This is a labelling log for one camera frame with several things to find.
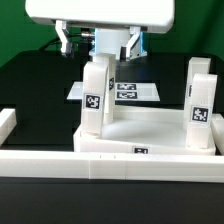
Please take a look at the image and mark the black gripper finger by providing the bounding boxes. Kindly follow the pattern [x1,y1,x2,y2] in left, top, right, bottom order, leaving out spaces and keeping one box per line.
[120,27,141,61]
[55,20,73,56]

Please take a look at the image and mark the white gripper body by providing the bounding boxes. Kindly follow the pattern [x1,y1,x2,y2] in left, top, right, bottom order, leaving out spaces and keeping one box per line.
[25,0,175,33]

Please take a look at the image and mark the white desk top tray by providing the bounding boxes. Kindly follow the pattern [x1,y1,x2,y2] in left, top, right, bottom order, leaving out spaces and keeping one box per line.
[73,106,216,156]

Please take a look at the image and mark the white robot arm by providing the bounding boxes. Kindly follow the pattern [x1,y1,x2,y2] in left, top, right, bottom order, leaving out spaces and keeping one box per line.
[25,0,175,61]

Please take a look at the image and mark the black cables at base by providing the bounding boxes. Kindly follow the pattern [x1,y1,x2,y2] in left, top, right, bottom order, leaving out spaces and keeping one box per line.
[39,28,96,52]

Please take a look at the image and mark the tag marker base plate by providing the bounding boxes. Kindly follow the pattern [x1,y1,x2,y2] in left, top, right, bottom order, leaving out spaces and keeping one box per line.
[67,82,160,102]

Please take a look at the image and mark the white U-shaped fence frame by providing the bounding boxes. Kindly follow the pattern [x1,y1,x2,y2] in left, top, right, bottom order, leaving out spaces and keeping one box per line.
[0,109,224,183]

